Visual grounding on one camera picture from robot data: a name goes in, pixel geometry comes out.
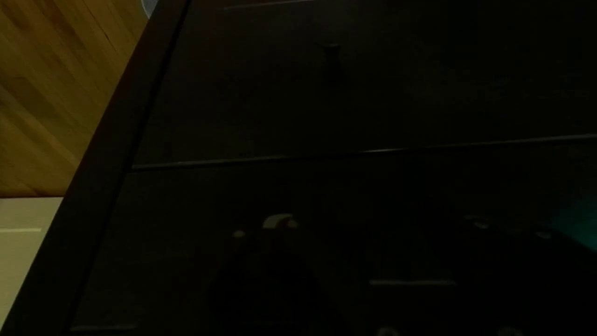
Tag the white floor mat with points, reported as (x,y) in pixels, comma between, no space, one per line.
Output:
(25,249)

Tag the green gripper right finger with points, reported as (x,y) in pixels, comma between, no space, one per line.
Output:
(523,281)

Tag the dark wooden drawer cabinet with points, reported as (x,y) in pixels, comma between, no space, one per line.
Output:
(100,187)

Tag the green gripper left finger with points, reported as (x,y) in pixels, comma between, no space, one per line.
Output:
(273,281)

